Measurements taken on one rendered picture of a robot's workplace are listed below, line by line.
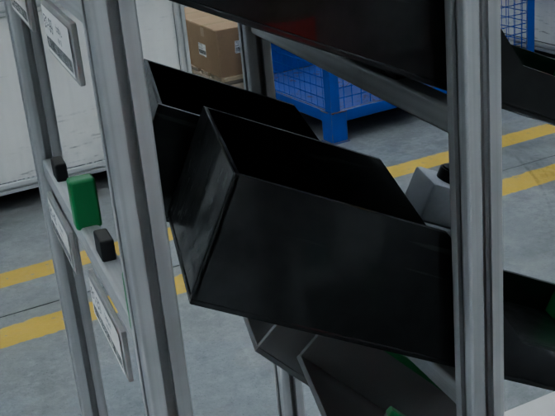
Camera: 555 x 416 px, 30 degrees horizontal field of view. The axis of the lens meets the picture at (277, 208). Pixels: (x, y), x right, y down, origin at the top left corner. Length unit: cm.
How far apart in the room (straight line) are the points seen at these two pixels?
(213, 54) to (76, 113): 135
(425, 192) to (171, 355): 34
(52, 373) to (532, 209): 190
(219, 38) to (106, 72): 517
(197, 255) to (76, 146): 403
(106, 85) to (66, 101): 408
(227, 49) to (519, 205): 216
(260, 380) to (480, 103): 252
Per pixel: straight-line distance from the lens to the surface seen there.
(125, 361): 55
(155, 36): 459
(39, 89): 77
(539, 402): 127
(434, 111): 54
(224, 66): 564
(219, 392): 296
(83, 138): 457
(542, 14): 603
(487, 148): 52
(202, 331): 328
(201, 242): 54
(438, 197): 77
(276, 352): 73
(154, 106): 66
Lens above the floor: 154
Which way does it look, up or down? 22 degrees down
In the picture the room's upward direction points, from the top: 5 degrees counter-clockwise
